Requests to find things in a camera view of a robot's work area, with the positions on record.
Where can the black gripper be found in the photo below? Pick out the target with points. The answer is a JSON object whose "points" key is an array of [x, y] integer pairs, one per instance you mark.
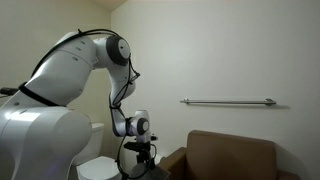
{"points": [[145, 154]]}

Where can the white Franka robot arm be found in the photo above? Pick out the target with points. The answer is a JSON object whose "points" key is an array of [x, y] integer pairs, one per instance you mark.
{"points": [[63, 76]]}

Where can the brown leather armchair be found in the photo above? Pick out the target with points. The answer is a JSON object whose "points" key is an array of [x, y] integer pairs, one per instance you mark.
{"points": [[230, 156]]}

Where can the chrome wall grab bar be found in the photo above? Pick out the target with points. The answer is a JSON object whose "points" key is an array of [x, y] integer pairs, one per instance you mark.
{"points": [[230, 101]]}

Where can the white toilet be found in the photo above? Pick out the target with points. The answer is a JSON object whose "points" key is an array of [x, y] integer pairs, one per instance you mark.
{"points": [[96, 168]]}

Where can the black camera on stand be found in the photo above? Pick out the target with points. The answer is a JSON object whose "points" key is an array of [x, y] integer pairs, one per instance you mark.
{"points": [[7, 91]]}

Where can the grey terry towel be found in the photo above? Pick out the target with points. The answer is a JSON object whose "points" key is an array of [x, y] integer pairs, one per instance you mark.
{"points": [[153, 172]]}

